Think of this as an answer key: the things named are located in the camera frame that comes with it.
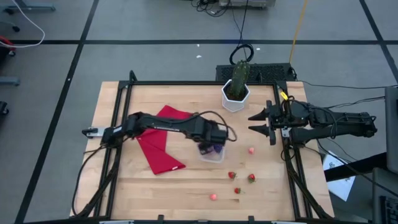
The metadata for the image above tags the black coiled cable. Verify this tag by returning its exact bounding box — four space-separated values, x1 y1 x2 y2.
229 0 255 65

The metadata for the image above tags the white printed paper sheet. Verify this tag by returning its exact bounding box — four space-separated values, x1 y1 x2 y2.
322 150 357 202

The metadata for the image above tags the red cloth with label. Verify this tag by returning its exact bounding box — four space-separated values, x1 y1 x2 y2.
136 105 194 175

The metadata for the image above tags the grey equipment box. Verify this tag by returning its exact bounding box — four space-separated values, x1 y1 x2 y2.
218 0 276 9

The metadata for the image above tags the yellow hanging cable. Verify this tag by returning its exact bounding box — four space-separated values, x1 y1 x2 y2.
288 0 309 65

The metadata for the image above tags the grey desk panel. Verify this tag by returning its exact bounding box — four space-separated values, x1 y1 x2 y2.
384 85 398 175

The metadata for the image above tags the black desk beam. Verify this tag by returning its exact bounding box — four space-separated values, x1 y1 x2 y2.
324 151 388 183

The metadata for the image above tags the grey stand foot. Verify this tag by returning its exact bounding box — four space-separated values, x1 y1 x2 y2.
4 0 57 15

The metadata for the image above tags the black perforated metal box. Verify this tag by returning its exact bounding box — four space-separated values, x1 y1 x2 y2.
215 62 297 83

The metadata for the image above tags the black keyboard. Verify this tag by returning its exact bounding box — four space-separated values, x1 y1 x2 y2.
379 195 398 224

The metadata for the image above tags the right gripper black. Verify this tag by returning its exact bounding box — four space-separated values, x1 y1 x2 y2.
248 100 308 146

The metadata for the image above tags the red floor item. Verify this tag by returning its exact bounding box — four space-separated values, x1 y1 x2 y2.
0 35 16 52

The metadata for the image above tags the white floor cable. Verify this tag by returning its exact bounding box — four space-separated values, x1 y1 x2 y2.
0 0 46 49

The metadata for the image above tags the black cable bundle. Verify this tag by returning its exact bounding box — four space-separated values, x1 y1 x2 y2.
190 0 225 18

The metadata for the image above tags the green cactus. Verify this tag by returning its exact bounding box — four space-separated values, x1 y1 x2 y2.
228 60 251 101

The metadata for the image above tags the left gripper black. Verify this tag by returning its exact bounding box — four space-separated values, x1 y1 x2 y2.
192 119 228 156

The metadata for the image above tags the grey floor bar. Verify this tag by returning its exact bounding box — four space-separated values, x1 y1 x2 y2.
0 77 21 86

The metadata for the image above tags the clear plastic tupperware container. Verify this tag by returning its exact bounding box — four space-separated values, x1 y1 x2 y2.
197 143 226 164

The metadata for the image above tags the black metal table frame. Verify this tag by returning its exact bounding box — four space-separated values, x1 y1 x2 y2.
70 70 335 224

